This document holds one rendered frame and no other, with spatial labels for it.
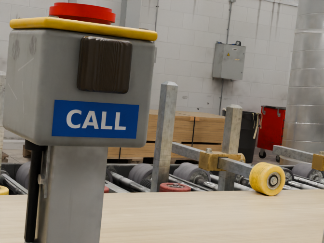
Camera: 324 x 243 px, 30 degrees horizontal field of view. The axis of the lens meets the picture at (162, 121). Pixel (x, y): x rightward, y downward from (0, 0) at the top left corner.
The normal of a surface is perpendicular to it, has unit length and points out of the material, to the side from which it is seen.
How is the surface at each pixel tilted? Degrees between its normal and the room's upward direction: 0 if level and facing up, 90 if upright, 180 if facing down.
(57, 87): 90
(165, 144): 90
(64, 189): 90
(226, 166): 90
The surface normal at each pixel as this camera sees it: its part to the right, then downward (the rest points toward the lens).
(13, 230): 0.10, -0.99
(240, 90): 0.49, 0.12
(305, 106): -0.56, 0.02
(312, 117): -0.33, 0.05
